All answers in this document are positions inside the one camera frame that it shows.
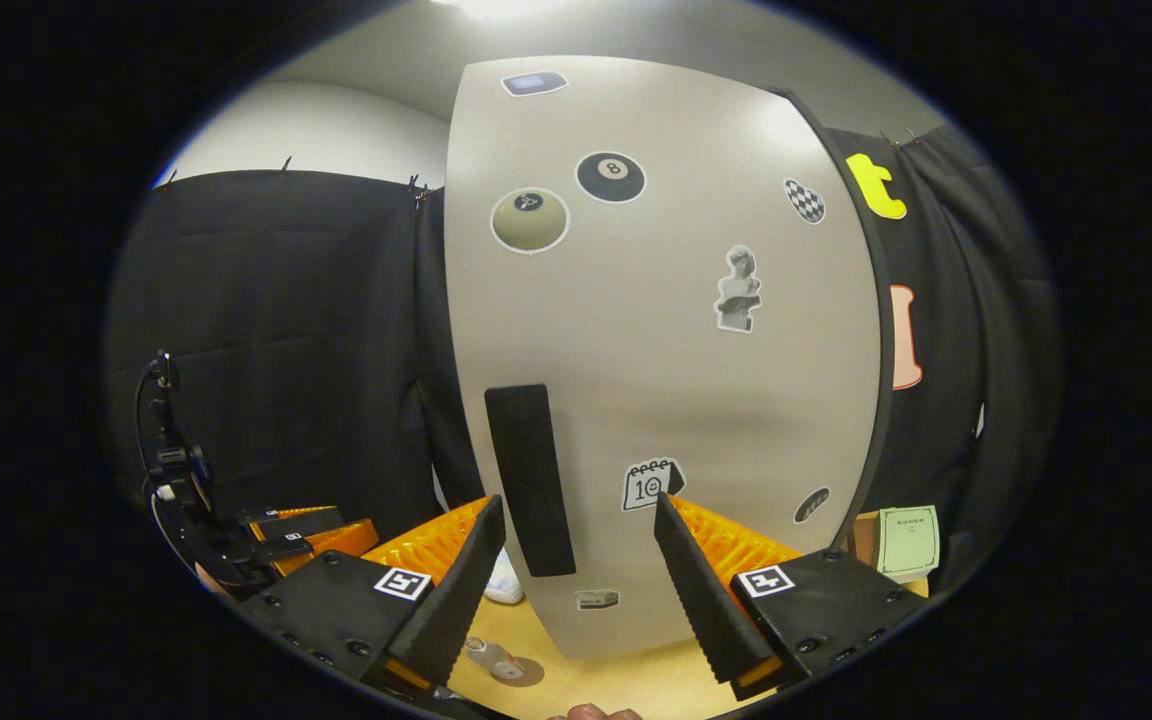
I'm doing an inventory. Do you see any pale green book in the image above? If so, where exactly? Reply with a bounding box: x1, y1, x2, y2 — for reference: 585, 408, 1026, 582
876, 505, 941, 584

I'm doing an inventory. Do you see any black backdrop cloth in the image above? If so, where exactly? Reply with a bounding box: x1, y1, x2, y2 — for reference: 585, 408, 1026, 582
104, 125, 1057, 601

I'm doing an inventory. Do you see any ceiling light panel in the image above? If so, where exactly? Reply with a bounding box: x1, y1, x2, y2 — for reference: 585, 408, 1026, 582
431, 0, 577, 23

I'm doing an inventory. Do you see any white crumpled paper ball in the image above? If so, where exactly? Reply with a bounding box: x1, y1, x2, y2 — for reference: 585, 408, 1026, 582
484, 548, 527, 605

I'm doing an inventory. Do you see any pale grey cabinet door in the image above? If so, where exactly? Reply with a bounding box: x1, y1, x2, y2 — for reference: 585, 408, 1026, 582
444, 55, 897, 661

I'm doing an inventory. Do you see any black cabinet door handle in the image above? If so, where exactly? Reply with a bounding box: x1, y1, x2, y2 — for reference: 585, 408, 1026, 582
484, 383, 578, 579

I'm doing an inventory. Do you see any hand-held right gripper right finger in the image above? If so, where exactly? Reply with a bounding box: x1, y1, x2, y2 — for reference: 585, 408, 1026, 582
653, 490, 922, 701

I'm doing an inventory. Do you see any small clear bottle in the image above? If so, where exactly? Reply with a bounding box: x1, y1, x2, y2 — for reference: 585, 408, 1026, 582
464, 636, 527, 683

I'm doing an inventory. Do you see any round brown coaster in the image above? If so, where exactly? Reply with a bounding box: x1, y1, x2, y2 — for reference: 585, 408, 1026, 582
491, 655, 545, 688

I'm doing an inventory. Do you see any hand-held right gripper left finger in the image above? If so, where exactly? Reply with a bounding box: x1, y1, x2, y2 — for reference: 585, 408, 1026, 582
239, 493, 507, 701

